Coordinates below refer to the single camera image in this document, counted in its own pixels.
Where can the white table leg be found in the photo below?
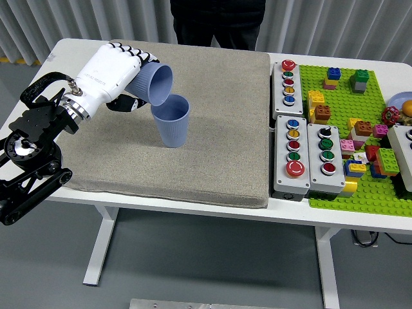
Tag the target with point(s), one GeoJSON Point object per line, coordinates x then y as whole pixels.
{"type": "Point", "coordinates": [98, 244]}
{"type": "Point", "coordinates": [326, 267]}

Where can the red valve handwheel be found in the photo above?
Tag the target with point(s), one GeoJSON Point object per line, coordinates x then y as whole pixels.
{"type": "Point", "coordinates": [390, 116]}

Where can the grey box with selector switch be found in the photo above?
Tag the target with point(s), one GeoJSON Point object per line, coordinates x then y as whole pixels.
{"type": "Point", "coordinates": [317, 174]}

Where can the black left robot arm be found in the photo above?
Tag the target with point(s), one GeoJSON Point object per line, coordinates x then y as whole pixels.
{"type": "Point", "coordinates": [35, 122]}

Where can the blue ribbed plastic cup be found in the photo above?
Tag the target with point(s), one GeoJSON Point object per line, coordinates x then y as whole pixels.
{"type": "Point", "coordinates": [174, 132]}
{"type": "Point", "coordinates": [161, 83]}

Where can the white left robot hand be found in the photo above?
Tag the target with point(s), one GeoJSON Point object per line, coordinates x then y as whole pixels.
{"type": "Point", "coordinates": [106, 74]}

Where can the grey toy brick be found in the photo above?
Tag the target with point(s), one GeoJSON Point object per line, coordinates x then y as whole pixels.
{"type": "Point", "coordinates": [359, 87]}

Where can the person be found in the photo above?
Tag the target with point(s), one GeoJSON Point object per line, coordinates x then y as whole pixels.
{"type": "Point", "coordinates": [219, 19]}

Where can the white pleated curtain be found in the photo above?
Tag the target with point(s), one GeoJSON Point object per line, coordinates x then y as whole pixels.
{"type": "Point", "coordinates": [322, 25]}

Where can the blue toy brick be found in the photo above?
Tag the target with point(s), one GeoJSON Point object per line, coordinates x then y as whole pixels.
{"type": "Point", "coordinates": [334, 73]}
{"type": "Point", "coordinates": [348, 167]}
{"type": "Point", "coordinates": [375, 174]}

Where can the brown toy brick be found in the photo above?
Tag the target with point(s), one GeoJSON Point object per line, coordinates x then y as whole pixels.
{"type": "Point", "coordinates": [363, 127]}
{"type": "Point", "coordinates": [322, 112]}

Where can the grey box with emergency button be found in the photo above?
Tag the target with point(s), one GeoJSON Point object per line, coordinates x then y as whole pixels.
{"type": "Point", "coordinates": [280, 174]}

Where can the grey-brown fabric mat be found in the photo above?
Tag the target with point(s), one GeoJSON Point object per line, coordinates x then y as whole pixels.
{"type": "Point", "coordinates": [193, 128]}

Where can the large green toy brick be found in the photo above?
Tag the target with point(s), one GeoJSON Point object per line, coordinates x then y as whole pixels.
{"type": "Point", "coordinates": [387, 158]}

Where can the yellow cylinder toy piece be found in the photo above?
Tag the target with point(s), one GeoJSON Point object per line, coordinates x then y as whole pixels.
{"type": "Point", "coordinates": [351, 186]}

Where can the yellow toy brick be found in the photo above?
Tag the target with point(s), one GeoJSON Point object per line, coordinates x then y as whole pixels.
{"type": "Point", "coordinates": [353, 123]}
{"type": "Point", "coordinates": [311, 116]}
{"type": "Point", "coordinates": [315, 97]}
{"type": "Point", "coordinates": [356, 168]}

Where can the pink toy brick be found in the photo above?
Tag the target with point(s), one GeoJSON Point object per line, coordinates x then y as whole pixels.
{"type": "Point", "coordinates": [347, 145]}
{"type": "Point", "coordinates": [329, 85]}

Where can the grey five-button control box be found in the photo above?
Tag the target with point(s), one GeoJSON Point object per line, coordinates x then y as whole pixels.
{"type": "Point", "coordinates": [280, 96]}

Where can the light blue plate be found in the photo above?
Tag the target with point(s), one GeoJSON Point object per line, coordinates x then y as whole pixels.
{"type": "Point", "coordinates": [399, 98]}

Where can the red toy brick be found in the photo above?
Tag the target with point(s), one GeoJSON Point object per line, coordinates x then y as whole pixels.
{"type": "Point", "coordinates": [372, 153]}

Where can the white toy brick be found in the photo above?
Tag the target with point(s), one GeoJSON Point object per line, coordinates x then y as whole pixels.
{"type": "Point", "coordinates": [358, 136]}

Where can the white control box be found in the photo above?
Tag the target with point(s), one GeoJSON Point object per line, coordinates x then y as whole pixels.
{"type": "Point", "coordinates": [399, 141]}

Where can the green studded baseplate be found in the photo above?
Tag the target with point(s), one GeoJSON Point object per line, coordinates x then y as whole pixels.
{"type": "Point", "coordinates": [341, 106]}

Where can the orange toy brick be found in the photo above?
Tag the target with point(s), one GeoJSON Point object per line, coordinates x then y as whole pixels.
{"type": "Point", "coordinates": [378, 166]}

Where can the grey power strip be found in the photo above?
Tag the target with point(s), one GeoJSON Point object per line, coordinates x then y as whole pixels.
{"type": "Point", "coordinates": [365, 238]}

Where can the brown lumpy object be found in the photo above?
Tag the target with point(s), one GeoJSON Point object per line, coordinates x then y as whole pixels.
{"type": "Point", "coordinates": [407, 121]}

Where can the orange fruit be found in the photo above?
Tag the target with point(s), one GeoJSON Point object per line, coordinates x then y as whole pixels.
{"type": "Point", "coordinates": [408, 107]}

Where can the magenta toy brick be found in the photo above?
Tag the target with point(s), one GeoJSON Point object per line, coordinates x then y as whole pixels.
{"type": "Point", "coordinates": [380, 130]}

